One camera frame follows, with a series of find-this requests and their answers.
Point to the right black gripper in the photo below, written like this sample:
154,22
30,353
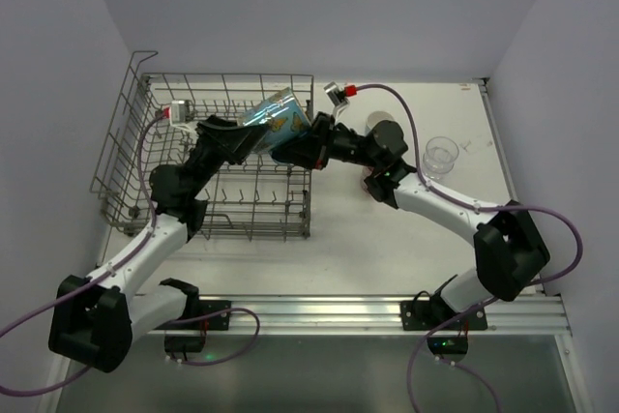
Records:
320,138

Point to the light blue faceted cup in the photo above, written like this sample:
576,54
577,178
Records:
375,118

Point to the black controller box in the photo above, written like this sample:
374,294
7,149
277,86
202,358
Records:
182,346
448,346

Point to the left black controller box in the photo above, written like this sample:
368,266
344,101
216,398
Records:
182,346

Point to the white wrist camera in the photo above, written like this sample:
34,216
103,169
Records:
180,116
339,97

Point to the right black controller box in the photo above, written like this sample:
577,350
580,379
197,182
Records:
448,346

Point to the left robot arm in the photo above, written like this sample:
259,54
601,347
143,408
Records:
98,317

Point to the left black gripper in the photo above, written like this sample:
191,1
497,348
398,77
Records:
213,135

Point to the clear glass cup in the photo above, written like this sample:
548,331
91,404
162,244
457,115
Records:
441,149
436,171

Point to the pink patterned mug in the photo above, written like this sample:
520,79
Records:
365,173

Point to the aluminium mounting rail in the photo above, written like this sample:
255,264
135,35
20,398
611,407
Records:
530,315

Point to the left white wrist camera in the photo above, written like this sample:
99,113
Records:
180,116

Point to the blue patterned mug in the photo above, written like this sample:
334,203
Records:
283,114

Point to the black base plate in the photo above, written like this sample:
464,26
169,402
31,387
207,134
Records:
424,312
217,315

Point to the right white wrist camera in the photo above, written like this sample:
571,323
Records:
339,97

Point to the grey wire dish rack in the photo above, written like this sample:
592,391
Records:
259,198

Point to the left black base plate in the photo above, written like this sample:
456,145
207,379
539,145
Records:
217,315

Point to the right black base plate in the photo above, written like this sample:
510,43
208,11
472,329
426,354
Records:
424,312

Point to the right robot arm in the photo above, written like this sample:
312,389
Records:
509,250

